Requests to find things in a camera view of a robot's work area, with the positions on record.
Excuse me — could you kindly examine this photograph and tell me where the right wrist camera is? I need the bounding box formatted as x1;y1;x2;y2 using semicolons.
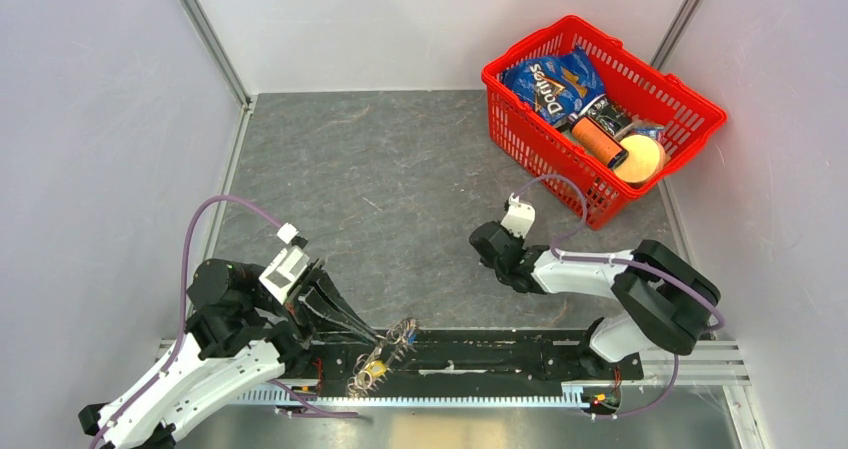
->
500;193;536;239

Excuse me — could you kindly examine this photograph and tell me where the black snack packet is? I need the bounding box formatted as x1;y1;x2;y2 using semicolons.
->
581;94;633;138

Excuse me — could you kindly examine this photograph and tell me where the blue Doritos chip bag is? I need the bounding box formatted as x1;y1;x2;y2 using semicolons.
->
501;47;606;127

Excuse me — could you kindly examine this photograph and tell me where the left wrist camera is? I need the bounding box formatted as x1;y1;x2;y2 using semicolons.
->
259;223;310;304

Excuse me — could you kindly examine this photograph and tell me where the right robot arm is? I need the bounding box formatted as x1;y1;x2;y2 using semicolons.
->
469;221;724;378

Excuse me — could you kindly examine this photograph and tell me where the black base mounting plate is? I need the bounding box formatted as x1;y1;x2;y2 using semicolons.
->
278;326;644;400

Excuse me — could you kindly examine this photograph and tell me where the orange cylindrical can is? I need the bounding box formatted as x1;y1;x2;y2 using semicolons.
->
571;117;629;169

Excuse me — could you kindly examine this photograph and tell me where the round yellow sponge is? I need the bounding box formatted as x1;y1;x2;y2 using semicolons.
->
613;135;668;185

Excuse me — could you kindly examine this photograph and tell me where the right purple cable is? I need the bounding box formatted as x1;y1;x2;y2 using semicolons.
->
513;172;727;421

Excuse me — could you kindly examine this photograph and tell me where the red plastic basket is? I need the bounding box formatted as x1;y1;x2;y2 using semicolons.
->
481;15;727;229

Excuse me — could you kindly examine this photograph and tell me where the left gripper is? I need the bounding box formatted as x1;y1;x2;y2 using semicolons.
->
252;256;384;346

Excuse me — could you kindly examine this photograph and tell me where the slotted cable duct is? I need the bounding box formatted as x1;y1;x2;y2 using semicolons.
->
231;384;591;410

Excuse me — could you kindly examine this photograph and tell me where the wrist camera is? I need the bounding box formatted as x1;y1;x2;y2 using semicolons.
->
259;223;310;304
500;193;536;239

